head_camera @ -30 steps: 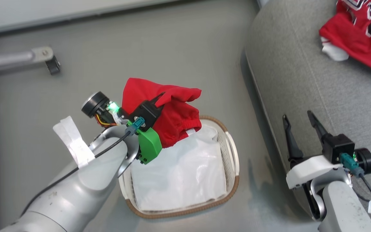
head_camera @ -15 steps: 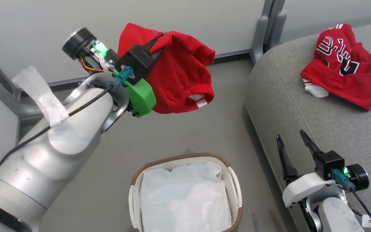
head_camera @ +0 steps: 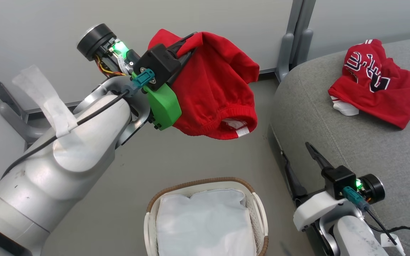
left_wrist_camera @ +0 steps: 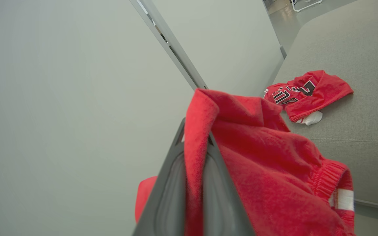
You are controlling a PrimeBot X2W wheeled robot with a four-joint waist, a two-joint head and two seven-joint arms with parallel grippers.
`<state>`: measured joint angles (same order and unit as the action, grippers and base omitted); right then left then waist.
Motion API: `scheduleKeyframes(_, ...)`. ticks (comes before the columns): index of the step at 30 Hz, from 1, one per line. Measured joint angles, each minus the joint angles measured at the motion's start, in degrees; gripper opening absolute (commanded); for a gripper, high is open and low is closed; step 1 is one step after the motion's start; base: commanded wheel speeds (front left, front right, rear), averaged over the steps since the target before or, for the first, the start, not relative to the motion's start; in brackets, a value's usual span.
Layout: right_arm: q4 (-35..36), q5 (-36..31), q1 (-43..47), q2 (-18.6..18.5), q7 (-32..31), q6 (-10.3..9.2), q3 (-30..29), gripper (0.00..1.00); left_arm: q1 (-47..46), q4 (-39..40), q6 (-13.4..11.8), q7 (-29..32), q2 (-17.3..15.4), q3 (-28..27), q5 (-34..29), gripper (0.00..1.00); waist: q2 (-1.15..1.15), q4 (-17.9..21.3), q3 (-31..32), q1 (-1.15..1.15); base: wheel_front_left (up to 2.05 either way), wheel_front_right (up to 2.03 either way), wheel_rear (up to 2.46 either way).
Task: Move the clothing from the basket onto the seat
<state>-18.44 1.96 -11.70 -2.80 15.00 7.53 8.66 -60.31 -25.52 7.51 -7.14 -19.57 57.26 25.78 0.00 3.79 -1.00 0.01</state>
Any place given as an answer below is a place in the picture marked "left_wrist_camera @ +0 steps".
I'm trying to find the gray fabric couch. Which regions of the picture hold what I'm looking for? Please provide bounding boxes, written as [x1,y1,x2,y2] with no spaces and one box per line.
[264,0,378,226]

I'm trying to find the white metal rack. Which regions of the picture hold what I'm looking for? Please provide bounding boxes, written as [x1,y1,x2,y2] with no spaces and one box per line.
[290,0,323,13]

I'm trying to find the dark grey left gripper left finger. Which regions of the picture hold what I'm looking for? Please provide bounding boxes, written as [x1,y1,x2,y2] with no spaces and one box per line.
[133,119,187,236]

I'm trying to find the red jersey with black lettering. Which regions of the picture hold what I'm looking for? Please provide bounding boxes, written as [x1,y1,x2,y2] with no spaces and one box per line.
[263,70,354,126]

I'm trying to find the aluminium wall frame rail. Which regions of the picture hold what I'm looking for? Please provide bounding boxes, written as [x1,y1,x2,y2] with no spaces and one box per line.
[129,0,209,90]

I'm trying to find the red shorts with white stripe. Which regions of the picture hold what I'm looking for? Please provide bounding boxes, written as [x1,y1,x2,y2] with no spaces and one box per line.
[135,88,356,236]

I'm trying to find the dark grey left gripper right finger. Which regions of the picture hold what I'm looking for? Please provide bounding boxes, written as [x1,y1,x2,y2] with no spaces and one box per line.
[202,133,255,236]

